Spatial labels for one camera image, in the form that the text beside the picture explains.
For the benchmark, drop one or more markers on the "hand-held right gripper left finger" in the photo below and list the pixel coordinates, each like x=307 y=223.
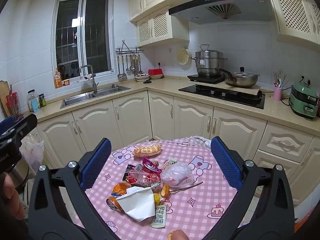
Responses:
x=96 y=165

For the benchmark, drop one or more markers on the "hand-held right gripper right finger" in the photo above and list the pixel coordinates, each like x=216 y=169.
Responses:
x=226 y=162

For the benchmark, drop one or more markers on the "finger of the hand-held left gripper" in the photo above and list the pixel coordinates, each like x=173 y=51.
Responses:
x=7 y=125
x=26 y=125

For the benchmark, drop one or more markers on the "person's left hand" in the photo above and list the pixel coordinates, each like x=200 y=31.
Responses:
x=11 y=196

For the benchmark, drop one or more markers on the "silver metal container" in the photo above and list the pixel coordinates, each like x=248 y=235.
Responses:
x=21 y=175

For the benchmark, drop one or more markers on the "translucent hanging plastic bag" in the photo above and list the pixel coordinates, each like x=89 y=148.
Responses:
x=32 y=152

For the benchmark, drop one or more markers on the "clear jar with black lid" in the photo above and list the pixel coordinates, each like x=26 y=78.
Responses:
x=33 y=101

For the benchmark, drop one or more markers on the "small green bottle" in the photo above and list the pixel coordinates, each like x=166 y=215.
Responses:
x=42 y=100

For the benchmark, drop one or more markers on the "wooden cutting board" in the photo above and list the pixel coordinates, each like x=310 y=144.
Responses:
x=3 y=95

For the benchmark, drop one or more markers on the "white plastic bag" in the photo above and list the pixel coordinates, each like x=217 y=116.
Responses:
x=200 y=141

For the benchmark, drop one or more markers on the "orange crumpled wrapper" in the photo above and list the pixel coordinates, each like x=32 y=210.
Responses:
x=120 y=188

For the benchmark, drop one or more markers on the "black and red wrapper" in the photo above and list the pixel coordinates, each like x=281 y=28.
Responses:
x=129 y=173

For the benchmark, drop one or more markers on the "thin brown twig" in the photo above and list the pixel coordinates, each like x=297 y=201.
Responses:
x=186 y=188

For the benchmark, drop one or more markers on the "red glittery wrapper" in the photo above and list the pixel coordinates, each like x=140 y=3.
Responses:
x=143 y=179

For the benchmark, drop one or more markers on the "clear crumpled plastic bag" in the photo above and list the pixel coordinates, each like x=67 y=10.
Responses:
x=176 y=175

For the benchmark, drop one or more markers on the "pink checked tablecloth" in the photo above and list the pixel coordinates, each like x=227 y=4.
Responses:
x=195 y=205

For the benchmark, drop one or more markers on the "orange bread snack packet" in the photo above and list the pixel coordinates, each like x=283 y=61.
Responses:
x=147 y=150

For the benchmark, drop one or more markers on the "magenta foil wrapper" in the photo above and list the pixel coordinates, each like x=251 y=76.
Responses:
x=149 y=163

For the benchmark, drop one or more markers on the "green and white wrapper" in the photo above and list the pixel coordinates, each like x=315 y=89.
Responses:
x=170 y=163

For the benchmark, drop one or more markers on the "orange labelled bottle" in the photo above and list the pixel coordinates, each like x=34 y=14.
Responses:
x=58 y=78

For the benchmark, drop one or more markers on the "white folded paper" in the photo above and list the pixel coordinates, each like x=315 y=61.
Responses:
x=138 y=203

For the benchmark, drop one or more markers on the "black glass gas stove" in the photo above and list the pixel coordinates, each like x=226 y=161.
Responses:
x=225 y=97

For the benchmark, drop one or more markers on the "row of cream lower cabinets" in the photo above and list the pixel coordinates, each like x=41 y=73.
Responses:
x=140 y=115

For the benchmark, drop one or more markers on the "orange food scrap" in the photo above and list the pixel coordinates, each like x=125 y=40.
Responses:
x=165 y=190

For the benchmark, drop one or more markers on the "yellow small wrapper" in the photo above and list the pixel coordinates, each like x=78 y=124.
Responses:
x=157 y=198

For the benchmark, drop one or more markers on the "stainless steel sink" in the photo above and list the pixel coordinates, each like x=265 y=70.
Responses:
x=110 y=90

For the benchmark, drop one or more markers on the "steel kitchen faucet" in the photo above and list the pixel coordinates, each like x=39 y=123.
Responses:
x=94 y=85

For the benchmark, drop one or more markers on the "white labelled sauce packet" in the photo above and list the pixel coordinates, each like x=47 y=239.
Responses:
x=159 y=216

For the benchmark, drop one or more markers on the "steel frying pan with lid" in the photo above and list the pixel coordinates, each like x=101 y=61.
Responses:
x=243 y=78

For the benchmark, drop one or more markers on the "pink utensil holder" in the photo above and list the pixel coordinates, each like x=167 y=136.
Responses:
x=277 y=93

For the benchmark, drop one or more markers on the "black induction cooker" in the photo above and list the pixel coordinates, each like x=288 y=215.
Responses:
x=200 y=78

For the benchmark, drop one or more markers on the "white plate with food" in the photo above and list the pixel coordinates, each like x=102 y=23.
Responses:
x=142 y=77

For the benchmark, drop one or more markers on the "green electric cooker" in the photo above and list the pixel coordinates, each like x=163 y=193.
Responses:
x=303 y=100

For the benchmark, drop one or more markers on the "stainless steel steamer pot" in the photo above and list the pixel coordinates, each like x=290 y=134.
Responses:
x=208 y=62

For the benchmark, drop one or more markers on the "steel ladle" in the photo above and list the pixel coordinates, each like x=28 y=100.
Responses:
x=127 y=66

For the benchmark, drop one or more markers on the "red lidded container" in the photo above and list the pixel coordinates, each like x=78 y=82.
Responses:
x=155 y=72

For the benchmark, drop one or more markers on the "dark kitchen window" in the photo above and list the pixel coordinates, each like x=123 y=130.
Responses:
x=96 y=35

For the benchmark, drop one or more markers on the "yellow round board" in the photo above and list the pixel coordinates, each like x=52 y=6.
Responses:
x=183 y=57

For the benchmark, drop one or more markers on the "cream lattice door cabinet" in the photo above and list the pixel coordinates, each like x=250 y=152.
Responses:
x=160 y=27

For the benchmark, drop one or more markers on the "black range hood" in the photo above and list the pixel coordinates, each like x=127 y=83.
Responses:
x=220 y=6

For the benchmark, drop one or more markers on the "large cream lattice cabinet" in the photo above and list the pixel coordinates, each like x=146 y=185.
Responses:
x=292 y=15

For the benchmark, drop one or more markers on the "metal wall utensil rack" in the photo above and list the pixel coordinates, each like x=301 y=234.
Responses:
x=129 y=50

